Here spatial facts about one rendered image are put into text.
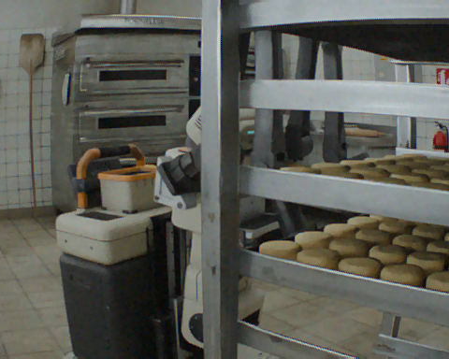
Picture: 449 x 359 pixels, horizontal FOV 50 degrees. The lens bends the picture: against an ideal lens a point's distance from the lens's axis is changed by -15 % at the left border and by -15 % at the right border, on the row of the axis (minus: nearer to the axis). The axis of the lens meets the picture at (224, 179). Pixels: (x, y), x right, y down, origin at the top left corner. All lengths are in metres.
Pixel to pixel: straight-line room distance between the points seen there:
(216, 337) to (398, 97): 0.34
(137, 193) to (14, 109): 4.18
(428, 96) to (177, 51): 4.87
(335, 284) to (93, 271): 1.12
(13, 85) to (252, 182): 5.24
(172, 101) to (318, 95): 4.73
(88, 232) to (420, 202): 1.20
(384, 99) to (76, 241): 1.25
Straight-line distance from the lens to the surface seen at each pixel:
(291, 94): 0.54
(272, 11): 0.56
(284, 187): 0.55
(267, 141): 1.19
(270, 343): 0.61
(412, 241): 0.66
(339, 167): 0.63
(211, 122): 0.57
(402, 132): 0.94
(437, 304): 0.47
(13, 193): 5.79
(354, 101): 0.49
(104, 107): 4.93
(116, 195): 1.66
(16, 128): 5.74
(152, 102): 5.13
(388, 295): 0.49
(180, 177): 1.32
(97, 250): 1.53
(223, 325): 0.61
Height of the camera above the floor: 1.13
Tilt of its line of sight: 8 degrees down
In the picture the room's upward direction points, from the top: straight up
